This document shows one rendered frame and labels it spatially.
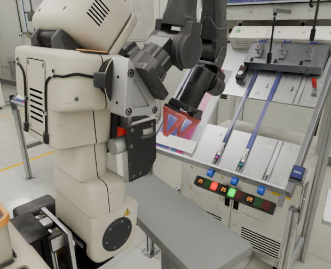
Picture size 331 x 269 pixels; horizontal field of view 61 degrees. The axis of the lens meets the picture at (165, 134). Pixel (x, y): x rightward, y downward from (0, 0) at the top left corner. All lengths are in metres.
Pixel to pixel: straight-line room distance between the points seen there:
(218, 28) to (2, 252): 0.70
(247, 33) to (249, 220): 0.99
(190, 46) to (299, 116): 2.54
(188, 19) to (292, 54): 0.85
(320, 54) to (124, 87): 1.02
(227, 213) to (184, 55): 1.24
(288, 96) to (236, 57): 0.38
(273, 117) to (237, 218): 1.69
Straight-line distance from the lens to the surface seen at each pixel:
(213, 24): 0.75
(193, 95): 0.75
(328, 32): 1.46
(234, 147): 1.25
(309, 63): 1.37
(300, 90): 1.36
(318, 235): 2.20
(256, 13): 1.56
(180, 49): 0.61
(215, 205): 1.73
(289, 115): 3.13
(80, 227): 0.86
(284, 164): 1.19
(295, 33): 1.48
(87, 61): 0.61
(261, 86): 1.40
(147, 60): 0.57
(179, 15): 0.64
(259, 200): 1.15
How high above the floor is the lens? 1.28
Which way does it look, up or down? 21 degrees down
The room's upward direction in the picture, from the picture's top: straight up
